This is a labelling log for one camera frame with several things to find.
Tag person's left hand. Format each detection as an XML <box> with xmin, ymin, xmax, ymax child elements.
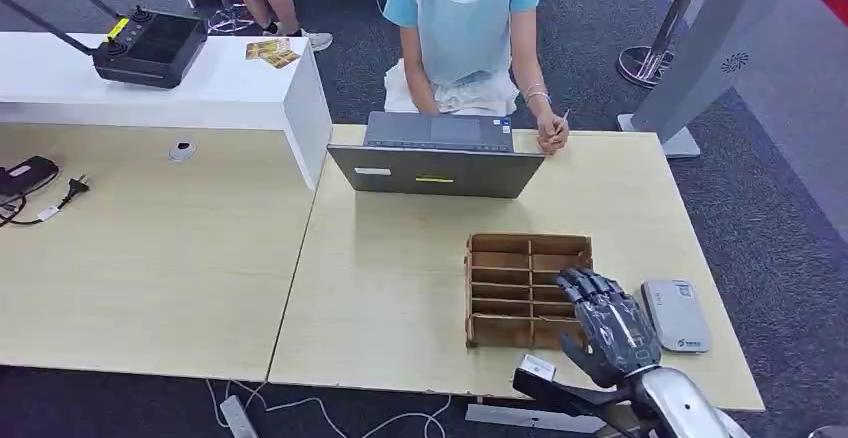
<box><xmin>535</xmin><ymin>110</ymin><xmax>572</xmax><ymax>157</ymax></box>

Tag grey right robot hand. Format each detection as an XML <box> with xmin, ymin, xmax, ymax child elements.
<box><xmin>555</xmin><ymin>266</ymin><xmax>663</xmax><ymax>391</ymax></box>

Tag white flat card reader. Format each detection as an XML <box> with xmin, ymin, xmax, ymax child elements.
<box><xmin>640</xmin><ymin>278</ymin><xmax>714</xmax><ymax>355</ymax></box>

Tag wooden card box with slots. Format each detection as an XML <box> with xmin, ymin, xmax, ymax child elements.
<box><xmin>463</xmin><ymin>232</ymin><xmax>595</xmax><ymax>351</ymax></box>

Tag grey metal bar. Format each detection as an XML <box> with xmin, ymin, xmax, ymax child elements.
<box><xmin>464</xmin><ymin>403</ymin><xmax>609</xmax><ymax>436</ymax></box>

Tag grey laptop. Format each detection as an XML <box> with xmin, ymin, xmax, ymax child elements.
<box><xmin>326</xmin><ymin>111</ymin><xmax>547</xmax><ymax>200</ymax></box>

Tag seated person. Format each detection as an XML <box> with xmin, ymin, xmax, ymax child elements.
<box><xmin>382</xmin><ymin>0</ymin><xmax>572</xmax><ymax>157</ymax></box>

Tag grey kiosk stand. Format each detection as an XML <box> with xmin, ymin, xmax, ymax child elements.
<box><xmin>617</xmin><ymin>0</ymin><xmax>791</xmax><ymax>160</ymax></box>

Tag white raised counter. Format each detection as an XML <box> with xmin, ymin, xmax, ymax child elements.
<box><xmin>0</xmin><ymin>30</ymin><xmax>335</xmax><ymax>192</ymax></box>

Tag round grey desk grommet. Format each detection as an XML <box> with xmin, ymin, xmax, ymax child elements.
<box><xmin>166</xmin><ymin>140</ymin><xmax>198</xmax><ymax>164</ymax></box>

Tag white power strip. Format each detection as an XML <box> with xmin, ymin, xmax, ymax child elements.
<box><xmin>218</xmin><ymin>394</ymin><xmax>260</xmax><ymax>438</ymax></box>

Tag black remote controller with antennas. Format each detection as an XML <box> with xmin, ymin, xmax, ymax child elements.
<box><xmin>0</xmin><ymin>0</ymin><xmax>209</xmax><ymax>90</ymax></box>

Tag black power adapter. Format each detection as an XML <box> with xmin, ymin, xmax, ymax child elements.
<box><xmin>0</xmin><ymin>155</ymin><xmax>61</xmax><ymax>199</ymax></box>

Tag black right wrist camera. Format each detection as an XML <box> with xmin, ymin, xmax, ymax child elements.
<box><xmin>511</xmin><ymin>354</ymin><xmax>645</xmax><ymax>438</ymax></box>

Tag metal stanchion post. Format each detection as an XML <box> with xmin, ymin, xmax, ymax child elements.
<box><xmin>616</xmin><ymin>0</ymin><xmax>717</xmax><ymax>89</ymax></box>

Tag white floor cable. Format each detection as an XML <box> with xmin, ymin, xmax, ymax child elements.
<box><xmin>204</xmin><ymin>379</ymin><xmax>453</xmax><ymax>438</ymax></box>

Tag black power plug cable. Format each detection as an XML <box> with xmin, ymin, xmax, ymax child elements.
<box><xmin>0</xmin><ymin>174</ymin><xmax>91</xmax><ymax>228</ymax></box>

